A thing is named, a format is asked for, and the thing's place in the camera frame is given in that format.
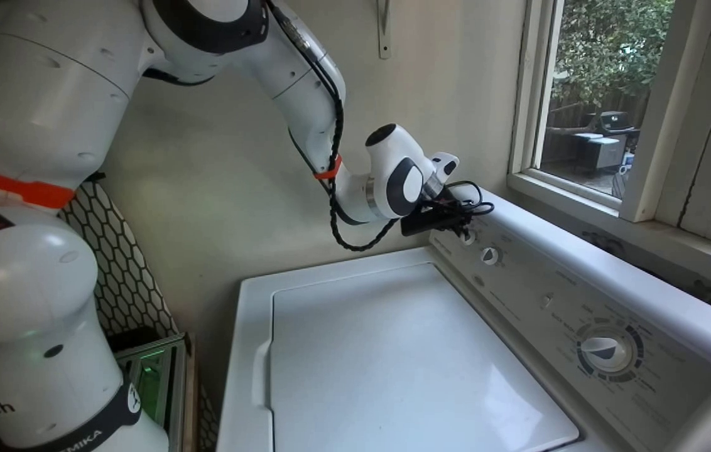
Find large silver timer dial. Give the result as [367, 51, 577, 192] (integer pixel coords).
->
[577, 321, 647, 383]

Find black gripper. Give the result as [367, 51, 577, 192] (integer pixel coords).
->
[401, 195, 481, 240]

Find orange cable tie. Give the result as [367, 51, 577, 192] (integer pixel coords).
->
[314, 155, 348, 186]

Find white window frame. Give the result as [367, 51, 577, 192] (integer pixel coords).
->
[509, 0, 711, 259]

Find white washing machine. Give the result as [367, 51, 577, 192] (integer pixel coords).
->
[215, 187, 711, 452]

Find orange tape band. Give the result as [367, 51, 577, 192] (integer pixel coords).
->
[0, 159, 79, 214]

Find outdoor patio table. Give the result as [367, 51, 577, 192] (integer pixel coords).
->
[569, 128, 632, 176]

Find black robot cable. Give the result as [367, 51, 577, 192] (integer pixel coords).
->
[265, 0, 499, 253]

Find green garden trees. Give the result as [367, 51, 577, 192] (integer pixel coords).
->
[553, 0, 677, 115]

